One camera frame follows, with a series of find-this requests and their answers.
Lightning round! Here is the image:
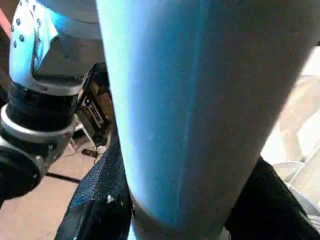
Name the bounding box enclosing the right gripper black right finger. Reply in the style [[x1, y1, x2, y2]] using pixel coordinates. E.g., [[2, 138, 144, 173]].
[[224, 156, 320, 240]]

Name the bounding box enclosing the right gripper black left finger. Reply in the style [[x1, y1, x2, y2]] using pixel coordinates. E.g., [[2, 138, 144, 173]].
[[53, 136, 133, 240]]

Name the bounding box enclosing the white plastic table leg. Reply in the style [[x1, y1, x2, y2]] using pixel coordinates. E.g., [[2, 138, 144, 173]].
[[96, 0, 320, 240]]

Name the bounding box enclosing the black device with circuit board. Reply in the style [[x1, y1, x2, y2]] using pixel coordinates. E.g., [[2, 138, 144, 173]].
[[74, 63, 115, 155]]

